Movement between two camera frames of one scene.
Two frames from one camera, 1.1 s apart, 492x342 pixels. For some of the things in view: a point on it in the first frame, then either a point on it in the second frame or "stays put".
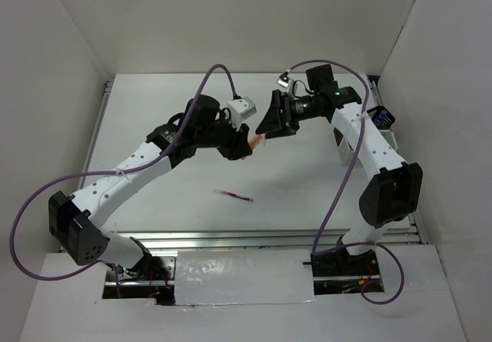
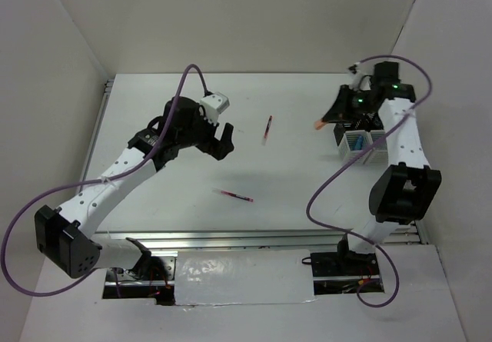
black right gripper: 283,122 → 339,111
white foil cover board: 263,277 stays put
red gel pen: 233,194 stays put
